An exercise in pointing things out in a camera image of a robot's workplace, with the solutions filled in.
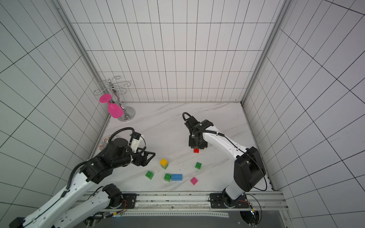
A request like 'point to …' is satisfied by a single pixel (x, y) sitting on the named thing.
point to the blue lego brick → (177, 177)
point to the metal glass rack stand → (115, 87)
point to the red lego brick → (196, 150)
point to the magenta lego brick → (194, 181)
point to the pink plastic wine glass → (115, 110)
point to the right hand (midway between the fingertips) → (194, 144)
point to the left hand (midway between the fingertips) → (146, 155)
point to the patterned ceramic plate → (104, 142)
